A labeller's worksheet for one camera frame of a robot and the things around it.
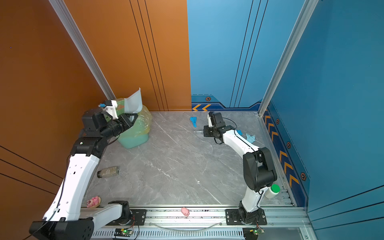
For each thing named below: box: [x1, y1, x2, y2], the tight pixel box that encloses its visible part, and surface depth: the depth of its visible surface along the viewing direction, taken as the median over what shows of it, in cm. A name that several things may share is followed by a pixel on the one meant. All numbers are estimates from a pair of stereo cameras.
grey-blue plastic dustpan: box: [124, 87, 143, 122], surface depth 74 cm
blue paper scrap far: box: [189, 116, 198, 128], surface depth 117 cm
